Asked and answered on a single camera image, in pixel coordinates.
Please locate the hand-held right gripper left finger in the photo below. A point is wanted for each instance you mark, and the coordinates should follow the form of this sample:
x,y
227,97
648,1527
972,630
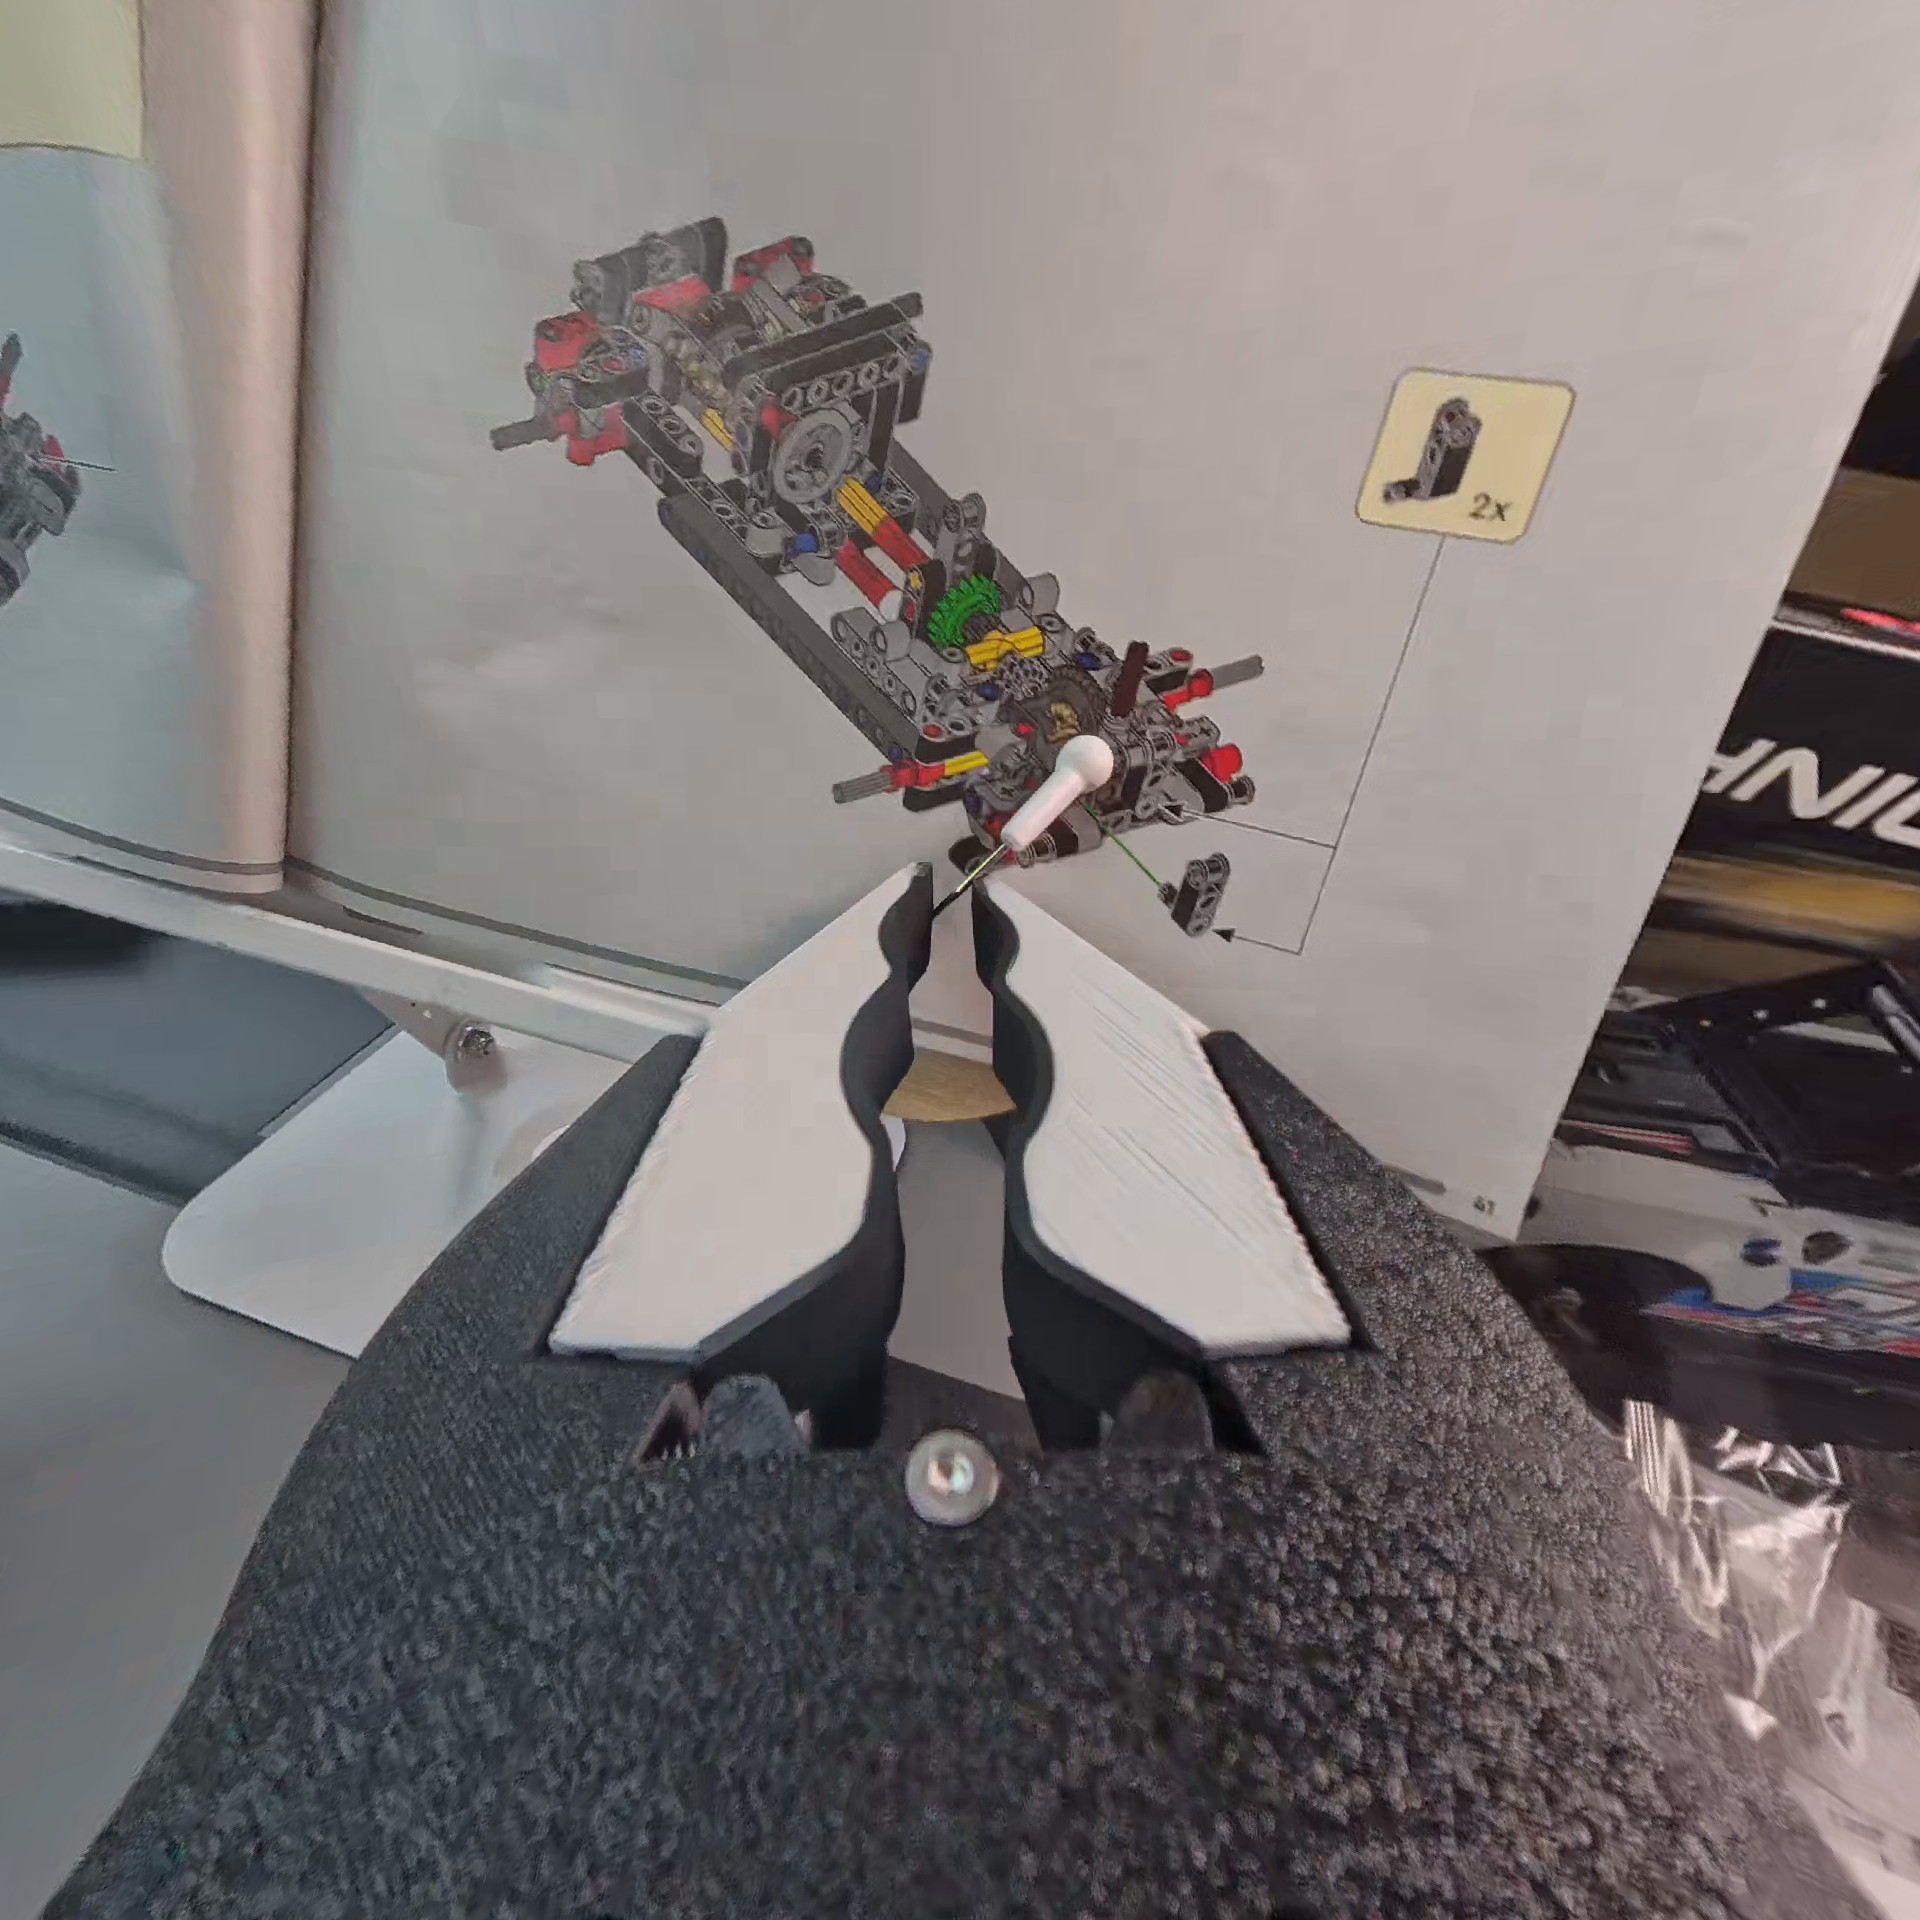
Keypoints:
x,y
720,1184

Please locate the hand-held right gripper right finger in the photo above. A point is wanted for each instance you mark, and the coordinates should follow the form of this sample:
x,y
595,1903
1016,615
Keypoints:
x,y
1171,1184

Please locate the toy building instruction booklet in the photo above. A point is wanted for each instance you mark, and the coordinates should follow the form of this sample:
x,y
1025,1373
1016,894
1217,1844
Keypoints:
x,y
1125,224

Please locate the grey desk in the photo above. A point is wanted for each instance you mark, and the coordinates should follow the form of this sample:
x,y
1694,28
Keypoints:
x,y
89,1501

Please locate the tan round disc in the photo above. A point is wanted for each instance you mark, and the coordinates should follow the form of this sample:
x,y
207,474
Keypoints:
x,y
944,1095

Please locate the white metal book stand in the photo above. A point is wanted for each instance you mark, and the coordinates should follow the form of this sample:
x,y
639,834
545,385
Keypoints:
x,y
301,1230

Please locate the clear plastic bags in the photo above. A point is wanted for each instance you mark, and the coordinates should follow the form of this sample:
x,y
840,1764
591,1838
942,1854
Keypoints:
x,y
1799,1590

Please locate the black toy set box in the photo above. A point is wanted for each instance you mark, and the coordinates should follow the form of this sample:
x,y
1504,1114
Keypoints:
x,y
1799,750

